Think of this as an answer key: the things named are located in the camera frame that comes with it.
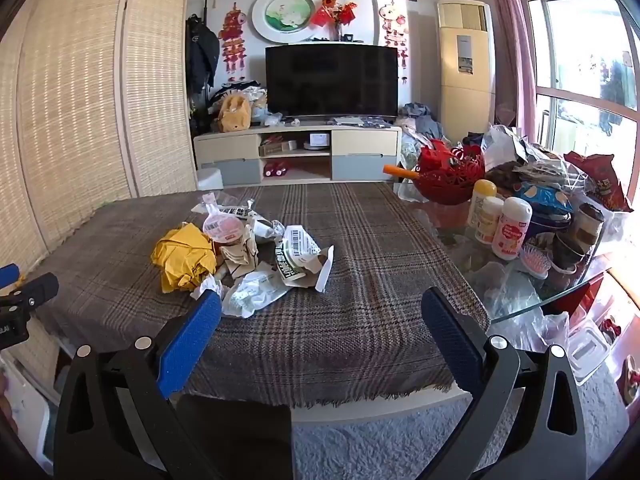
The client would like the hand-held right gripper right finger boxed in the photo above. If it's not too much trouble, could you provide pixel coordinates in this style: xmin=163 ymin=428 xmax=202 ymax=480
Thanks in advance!
xmin=421 ymin=287 xmax=587 ymax=480

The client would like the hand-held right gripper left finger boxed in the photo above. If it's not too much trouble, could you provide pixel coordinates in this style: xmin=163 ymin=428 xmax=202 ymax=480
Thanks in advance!
xmin=54 ymin=290 xmax=222 ymax=480

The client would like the yellow paper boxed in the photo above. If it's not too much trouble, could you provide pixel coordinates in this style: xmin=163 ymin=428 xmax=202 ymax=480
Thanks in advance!
xmin=151 ymin=222 xmax=219 ymax=294

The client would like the beige torn cardboard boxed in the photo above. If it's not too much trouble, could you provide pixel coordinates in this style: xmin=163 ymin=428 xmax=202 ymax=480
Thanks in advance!
xmin=215 ymin=236 xmax=262 ymax=282

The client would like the dark grey bin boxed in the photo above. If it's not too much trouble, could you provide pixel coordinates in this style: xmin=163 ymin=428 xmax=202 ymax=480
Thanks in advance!
xmin=175 ymin=394 xmax=294 ymax=480

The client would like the clear bag with pink label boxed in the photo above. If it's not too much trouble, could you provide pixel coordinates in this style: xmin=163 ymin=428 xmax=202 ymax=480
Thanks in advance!
xmin=202 ymin=199 xmax=257 ymax=247

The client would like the white wrapper with green label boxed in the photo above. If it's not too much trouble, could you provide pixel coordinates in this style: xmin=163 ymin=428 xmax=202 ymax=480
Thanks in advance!
xmin=272 ymin=225 xmax=324 ymax=289

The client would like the white paper strip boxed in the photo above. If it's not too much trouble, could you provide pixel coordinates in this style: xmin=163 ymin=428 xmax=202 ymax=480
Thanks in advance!
xmin=315 ymin=245 xmax=335 ymax=292

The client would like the clear plastic bag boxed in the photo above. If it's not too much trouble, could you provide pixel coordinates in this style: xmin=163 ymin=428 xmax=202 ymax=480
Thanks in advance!
xmin=474 ymin=259 xmax=572 ymax=352

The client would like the grey plaid tablecloth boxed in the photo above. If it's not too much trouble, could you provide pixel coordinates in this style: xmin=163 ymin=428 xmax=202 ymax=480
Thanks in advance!
xmin=30 ymin=182 xmax=493 ymax=408

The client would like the pink hairbrush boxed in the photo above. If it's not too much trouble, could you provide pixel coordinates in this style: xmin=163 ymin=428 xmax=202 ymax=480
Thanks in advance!
xmin=519 ymin=243 xmax=551 ymax=280

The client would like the white bottle with pink label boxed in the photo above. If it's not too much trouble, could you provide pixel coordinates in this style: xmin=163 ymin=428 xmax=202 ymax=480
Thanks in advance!
xmin=491 ymin=196 xmax=533 ymax=261

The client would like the grey fluffy rug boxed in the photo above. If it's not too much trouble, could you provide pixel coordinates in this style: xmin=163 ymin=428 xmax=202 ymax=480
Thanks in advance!
xmin=292 ymin=360 xmax=627 ymax=480

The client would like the small white bottle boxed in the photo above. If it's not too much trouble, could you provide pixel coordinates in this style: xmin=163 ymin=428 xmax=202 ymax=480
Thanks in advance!
xmin=475 ymin=196 xmax=505 ymax=245

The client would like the white plastic box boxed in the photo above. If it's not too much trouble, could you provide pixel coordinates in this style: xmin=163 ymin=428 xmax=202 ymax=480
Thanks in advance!
xmin=567 ymin=319 xmax=617 ymax=387

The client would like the yellow cap bottle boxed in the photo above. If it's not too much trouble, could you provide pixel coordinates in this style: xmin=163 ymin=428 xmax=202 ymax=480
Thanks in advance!
xmin=467 ymin=179 xmax=498 ymax=229

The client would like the dark paper cup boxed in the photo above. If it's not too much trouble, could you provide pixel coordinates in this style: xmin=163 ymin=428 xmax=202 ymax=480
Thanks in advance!
xmin=549 ymin=232 xmax=589 ymax=274

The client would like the blue round tin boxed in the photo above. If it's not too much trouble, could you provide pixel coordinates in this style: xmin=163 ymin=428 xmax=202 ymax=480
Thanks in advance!
xmin=527 ymin=205 xmax=574 ymax=242

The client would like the red openwork basket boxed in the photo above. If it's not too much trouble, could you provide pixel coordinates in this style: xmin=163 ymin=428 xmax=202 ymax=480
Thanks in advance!
xmin=412 ymin=138 xmax=489 ymax=206

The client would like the blue snack bag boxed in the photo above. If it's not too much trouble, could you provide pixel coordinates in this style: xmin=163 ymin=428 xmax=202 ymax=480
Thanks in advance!
xmin=515 ymin=182 xmax=574 ymax=214

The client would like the orange stick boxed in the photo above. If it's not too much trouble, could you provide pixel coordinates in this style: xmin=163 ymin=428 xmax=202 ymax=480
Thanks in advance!
xmin=382 ymin=163 xmax=422 ymax=181

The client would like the brown paper cup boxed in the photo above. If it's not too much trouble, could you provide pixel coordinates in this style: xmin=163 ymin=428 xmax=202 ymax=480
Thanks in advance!
xmin=569 ymin=202 xmax=606 ymax=254

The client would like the bamboo folding screen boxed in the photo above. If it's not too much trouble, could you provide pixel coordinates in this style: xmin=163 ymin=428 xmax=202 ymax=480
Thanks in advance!
xmin=0 ymin=0 xmax=199 ymax=391

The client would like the pile of white plastic bags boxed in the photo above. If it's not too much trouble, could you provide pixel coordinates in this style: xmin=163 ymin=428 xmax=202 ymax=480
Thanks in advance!
xmin=482 ymin=124 xmax=577 ymax=187

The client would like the beige grey television stand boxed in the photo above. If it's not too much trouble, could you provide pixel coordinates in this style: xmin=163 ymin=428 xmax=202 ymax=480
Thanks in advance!
xmin=193 ymin=125 xmax=404 ymax=187

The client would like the red snack bag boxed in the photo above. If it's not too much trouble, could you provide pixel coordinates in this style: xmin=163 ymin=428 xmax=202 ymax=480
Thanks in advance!
xmin=564 ymin=151 xmax=634 ymax=214

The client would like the pile of clothes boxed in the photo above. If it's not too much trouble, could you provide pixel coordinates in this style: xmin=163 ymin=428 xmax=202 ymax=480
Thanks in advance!
xmin=399 ymin=102 xmax=447 ymax=137

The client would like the yellow plush toy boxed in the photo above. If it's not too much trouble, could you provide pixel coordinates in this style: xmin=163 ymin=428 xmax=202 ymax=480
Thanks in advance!
xmin=215 ymin=93 xmax=252 ymax=134

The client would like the cream standing air conditioner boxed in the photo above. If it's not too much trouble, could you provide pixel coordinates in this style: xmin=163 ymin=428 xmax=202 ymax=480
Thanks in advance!
xmin=437 ymin=0 xmax=497 ymax=144

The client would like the black jacket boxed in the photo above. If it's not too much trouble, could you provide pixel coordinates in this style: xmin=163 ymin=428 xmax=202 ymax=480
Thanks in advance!
xmin=185 ymin=15 xmax=221 ymax=95

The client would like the black television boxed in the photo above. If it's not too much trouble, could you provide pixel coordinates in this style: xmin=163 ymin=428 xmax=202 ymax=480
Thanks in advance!
xmin=264 ymin=43 xmax=400 ymax=120

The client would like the red hanging decoration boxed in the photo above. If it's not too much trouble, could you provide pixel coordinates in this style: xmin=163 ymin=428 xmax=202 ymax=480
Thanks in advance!
xmin=220 ymin=2 xmax=249 ymax=81
xmin=378 ymin=4 xmax=409 ymax=69

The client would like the pink curtain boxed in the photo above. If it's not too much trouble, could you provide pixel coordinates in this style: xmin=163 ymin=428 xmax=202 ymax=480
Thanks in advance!
xmin=482 ymin=0 xmax=539 ymax=142

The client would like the window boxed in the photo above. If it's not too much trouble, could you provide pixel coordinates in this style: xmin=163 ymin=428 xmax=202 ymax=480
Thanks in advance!
xmin=515 ymin=0 xmax=640 ymax=162

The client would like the red flower bouquet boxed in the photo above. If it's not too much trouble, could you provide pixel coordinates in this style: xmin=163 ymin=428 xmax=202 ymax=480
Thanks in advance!
xmin=310 ymin=0 xmax=359 ymax=41

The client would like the round white wall picture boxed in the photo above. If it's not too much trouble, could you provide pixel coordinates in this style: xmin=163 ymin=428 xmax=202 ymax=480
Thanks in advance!
xmin=251 ymin=0 xmax=321 ymax=44

